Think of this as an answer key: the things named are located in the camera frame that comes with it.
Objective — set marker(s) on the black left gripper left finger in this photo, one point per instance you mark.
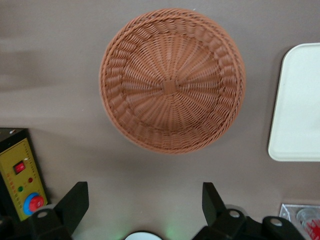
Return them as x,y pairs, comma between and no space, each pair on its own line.
72,202

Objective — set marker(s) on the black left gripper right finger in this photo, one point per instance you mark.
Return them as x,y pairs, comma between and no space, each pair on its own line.
217,212

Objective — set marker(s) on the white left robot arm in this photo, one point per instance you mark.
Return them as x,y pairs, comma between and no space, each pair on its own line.
143,236

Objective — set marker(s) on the cream rectangular tray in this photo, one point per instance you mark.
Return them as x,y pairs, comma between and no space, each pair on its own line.
300,105

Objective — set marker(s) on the round brown wicker basket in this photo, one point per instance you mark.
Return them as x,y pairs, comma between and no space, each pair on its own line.
172,82

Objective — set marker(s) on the black box with yellow panel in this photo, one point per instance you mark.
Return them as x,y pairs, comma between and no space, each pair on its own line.
18,175

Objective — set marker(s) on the clear acrylic bottle rack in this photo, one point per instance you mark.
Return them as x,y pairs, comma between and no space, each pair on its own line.
287,215

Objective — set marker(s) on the red cola bottle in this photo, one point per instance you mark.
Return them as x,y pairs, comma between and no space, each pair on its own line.
313,230

